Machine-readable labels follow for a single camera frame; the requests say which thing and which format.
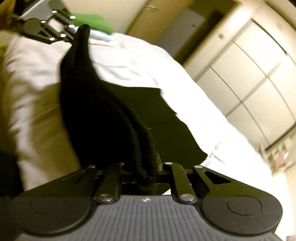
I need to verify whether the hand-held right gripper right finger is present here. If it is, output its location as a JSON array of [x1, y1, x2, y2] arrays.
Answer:
[[156, 153, 241, 204]]

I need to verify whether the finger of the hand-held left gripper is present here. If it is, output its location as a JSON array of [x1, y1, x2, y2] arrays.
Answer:
[[42, 9, 79, 29], [22, 22, 75, 45]]

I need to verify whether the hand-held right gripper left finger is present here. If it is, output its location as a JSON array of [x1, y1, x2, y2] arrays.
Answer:
[[59, 162, 139, 205]]

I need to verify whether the black garment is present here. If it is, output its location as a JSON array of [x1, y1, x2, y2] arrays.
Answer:
[[60, 24, 208, 195]]

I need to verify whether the green folded cloth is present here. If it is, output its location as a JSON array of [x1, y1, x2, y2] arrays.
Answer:
[[73, 13, 114, 34]]

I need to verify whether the pale folded cloth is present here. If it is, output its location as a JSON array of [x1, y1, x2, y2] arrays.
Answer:
[[89, 30, 114, 43]]

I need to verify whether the yellow wooden door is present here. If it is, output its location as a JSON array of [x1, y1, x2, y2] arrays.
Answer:
[[126, 0, 178, 42]]

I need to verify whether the white duvet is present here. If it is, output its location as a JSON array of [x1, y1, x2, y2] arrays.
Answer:
[[5, 32, 278, 193]]

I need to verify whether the cream wardrobe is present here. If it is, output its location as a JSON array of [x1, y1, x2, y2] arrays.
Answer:
[[185, 19, 296, 149]]

